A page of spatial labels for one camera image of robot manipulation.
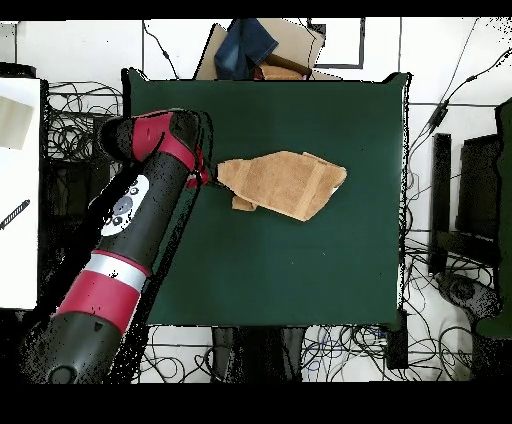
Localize tan terry towel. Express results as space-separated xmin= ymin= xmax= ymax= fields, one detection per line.
xmin=215 ymin=149 xmax=348 ymax=223

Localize black rectangular box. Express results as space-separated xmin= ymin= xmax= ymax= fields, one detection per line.
xmin=385 ymin=309 xmax=409 ymax=371

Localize black cable with adapter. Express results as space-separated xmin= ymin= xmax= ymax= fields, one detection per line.
xmin=407 ymin=47 xmax=512 ymax=161

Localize brown cardboard box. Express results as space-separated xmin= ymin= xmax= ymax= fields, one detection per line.
xmin=193 ymin=17 xmax=343 ymax=82

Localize black metal frame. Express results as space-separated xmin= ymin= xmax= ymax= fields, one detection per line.
xmin=427 ymin=132 xmax=501 ymax=277

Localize black equipment rack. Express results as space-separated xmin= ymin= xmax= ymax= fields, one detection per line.
xmin=41 ymin=113 xmax=121 ymax=265

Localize blue jeans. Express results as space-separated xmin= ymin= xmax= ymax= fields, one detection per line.
xmin=213 ymin=17 xmax=280 ymax=81

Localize dark green table cloth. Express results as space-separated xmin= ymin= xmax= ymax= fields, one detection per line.
xmin=121 ymin=67 xmax=411 ymax=329

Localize beige paper sheet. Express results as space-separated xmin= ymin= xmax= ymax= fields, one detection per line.
xmin=0 ymin=95 xmax=35 ymax=151

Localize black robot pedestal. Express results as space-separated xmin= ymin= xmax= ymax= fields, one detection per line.
xmin=211 ymin=325 xmax=307 ymax=383

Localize white desk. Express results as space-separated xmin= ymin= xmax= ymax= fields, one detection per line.
xmin=0 ymin=77 xmax=43 ymax=311

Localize black striped pen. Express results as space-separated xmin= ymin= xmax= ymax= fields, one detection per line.
xmin=0 ymin=198 xmax=32 ymax=231

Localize dark brown garment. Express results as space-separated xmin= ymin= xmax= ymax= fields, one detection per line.
xmin=263 ymin=52 xmax=314 ymax=78

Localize dark green fabric furniture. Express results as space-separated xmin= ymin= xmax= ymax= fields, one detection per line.
xmin=475 ymin=97 xmax=512 ymax=341

